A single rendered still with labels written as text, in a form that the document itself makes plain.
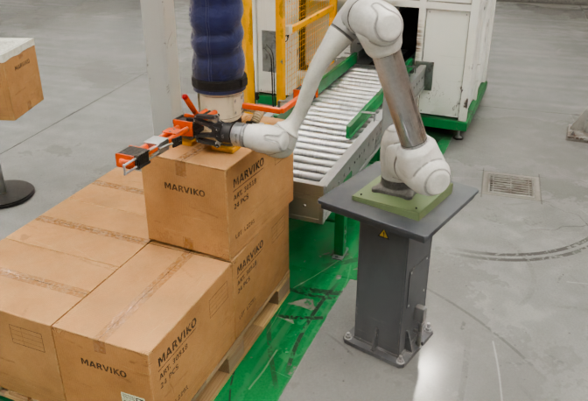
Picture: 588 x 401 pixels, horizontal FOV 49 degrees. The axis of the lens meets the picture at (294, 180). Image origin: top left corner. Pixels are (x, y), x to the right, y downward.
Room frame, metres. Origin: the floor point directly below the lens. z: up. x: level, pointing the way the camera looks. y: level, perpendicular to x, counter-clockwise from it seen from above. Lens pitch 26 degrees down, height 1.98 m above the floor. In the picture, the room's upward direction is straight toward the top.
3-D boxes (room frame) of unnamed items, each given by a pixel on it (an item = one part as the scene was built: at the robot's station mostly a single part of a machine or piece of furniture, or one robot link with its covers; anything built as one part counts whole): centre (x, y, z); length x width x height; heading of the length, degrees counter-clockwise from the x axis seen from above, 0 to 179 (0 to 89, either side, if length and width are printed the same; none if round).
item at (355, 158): (3.88, -0.57, 0.50); 2.31 x 0.05 x 0.19; 158
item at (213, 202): (2.57, 0.31, 0.75); 0.60 x 0.40 x 0.40; 155
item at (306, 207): (2.92, 0.18, 0.47); 0.70 x 0.03 x 0.15; 68
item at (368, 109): (4.23, -0.65, 0.60); 1.60 x 0.10 x 0.09; 158
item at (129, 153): (2.03, 0.55, 1.09); 0.08 x 0.07 x 0.05; 156
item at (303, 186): (2.92, 0.17, 0.58); 0.70 x 0.03 x 0.06; 68
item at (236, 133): (2.25, 0.20, 1.09); 0.09 x 0.06 x 0.09; 158
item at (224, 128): (2.28, 0.27, 1.09); 0.09 x 0.07 x 0.08; 68
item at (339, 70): (4.43, -0.16, 0.60); 1.60 x 0.10 x 0.09; 158
